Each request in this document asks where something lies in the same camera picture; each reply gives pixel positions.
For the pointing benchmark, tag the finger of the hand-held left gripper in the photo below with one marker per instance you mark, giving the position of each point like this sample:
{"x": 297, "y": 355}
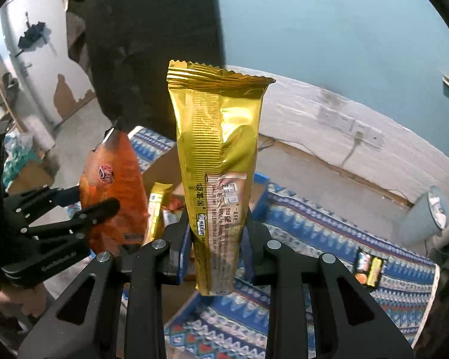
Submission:
{"x": 69, "y": 195}
{"x": 101, "y": 209}

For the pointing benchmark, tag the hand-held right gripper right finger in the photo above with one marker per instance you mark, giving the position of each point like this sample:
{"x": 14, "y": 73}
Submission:
{"x": 256, "y": 254}

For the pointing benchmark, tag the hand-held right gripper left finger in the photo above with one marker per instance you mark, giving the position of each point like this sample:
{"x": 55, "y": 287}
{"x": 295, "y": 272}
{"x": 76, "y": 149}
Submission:
{"x": 182, "y": 269}

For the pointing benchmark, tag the orange snack packet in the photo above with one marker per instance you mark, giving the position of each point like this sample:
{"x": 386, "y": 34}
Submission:
{"x": 116, "y": 164}

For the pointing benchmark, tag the blue cardboard box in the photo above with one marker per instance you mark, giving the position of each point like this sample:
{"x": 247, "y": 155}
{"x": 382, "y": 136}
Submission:
{"x": 164, "y": 168}

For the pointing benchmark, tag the gold snack packet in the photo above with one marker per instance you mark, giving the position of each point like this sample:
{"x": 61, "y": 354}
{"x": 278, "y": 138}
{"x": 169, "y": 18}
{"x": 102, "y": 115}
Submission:
{"x": 157, "y": 213}
{"x": 217, "y": 138}

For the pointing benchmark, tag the person's left hand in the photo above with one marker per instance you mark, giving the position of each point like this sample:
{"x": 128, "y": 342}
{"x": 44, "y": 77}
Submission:
{"x": 18, "y": 301}

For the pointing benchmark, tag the brown cardboard box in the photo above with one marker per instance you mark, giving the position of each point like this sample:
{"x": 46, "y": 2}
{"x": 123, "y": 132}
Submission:
{"x": 31, "y": 177}

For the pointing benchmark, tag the patterned blue blanket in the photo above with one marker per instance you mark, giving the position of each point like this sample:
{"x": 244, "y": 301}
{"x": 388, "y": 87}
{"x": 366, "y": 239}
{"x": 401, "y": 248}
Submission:
{"x": 303, "y": 232}

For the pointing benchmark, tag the teal plastic bags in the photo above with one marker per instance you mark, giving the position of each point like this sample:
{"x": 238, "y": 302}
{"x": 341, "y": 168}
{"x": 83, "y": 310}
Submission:
{"x": 17, "y": 157}

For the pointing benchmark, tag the white plastic bundle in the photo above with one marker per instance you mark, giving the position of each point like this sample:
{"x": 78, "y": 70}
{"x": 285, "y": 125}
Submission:
{"x": 39, "y": 134}

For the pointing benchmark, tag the black snack packet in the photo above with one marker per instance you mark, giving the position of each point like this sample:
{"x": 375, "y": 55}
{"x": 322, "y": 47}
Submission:
{"x": 368, "y": 269}

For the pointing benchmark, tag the wooden rack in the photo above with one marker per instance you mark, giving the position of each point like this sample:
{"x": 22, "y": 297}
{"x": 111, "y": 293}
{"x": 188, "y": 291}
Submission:
{"x": 2, "y": 89}

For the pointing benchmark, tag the black umbrella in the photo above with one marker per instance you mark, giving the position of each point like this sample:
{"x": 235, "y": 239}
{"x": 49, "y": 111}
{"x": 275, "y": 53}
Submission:
{"x": 31, "y": 37}

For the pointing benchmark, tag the pale waste bin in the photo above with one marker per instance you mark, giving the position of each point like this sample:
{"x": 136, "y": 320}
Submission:
{"x": 419, "y": 220}

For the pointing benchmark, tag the white wall sockets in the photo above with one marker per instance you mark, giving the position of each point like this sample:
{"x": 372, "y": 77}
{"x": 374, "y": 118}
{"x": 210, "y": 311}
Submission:
{"x": 344, "y": 123}

